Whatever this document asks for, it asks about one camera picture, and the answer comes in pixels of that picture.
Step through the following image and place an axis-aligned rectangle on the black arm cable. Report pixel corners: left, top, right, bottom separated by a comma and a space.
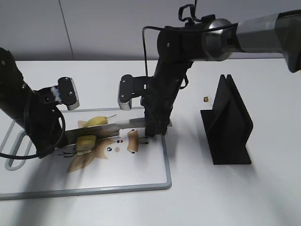
0, 103, 66, 160
142, 3, 216, 91

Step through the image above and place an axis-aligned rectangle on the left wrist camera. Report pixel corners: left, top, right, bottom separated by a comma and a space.
51, 77, 80, 111

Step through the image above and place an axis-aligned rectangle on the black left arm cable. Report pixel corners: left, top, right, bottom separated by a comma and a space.
0, 103, 66, 160

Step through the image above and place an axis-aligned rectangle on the grey-rimmed deer cutting board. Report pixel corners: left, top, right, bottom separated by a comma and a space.
0, 107, 172, 200

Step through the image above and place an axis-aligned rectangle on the thin banana end slice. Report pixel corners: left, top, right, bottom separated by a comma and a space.
77, 149, 92, 156

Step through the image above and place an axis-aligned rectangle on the yellow banana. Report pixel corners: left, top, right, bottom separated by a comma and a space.
82, 114, 116, 128

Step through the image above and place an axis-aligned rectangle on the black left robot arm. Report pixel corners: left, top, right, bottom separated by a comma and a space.
0, 48, 65, 160

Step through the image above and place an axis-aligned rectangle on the cut banana piece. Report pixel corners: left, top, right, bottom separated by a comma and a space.
76, 135, 96, 151

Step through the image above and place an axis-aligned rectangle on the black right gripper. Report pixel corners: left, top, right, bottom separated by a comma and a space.
141, 77, 182, 137

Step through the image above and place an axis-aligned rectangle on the black knife stand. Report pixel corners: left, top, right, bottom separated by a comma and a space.
200, 74, 253, 165

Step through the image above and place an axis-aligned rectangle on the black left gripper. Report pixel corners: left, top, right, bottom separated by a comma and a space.
24, 110, 66, 159

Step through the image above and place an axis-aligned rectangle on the white-handled kitchen knife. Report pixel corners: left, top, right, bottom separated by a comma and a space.
60, 118, 155, 147

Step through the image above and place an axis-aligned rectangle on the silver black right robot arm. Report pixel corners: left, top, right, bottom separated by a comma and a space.
141, 10, 301, 137

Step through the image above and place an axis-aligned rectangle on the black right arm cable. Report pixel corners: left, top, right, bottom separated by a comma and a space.
142, 3, 216, 91

